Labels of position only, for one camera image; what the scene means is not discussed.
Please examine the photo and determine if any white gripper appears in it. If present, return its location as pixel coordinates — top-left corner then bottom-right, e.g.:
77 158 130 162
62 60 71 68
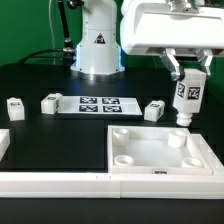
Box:
120 0 224 81

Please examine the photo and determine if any white square table top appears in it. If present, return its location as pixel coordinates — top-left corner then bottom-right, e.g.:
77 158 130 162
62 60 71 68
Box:
107 125 214 175

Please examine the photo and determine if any white front fence bar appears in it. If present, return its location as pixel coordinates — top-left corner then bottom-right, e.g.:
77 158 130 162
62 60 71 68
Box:
0 172 224 199

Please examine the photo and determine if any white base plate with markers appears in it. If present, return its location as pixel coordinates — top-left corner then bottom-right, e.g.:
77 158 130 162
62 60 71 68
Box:
59 96 142 116

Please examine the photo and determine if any black cable at base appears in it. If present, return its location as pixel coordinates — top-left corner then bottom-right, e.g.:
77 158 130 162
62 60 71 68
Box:
17 46 77 66

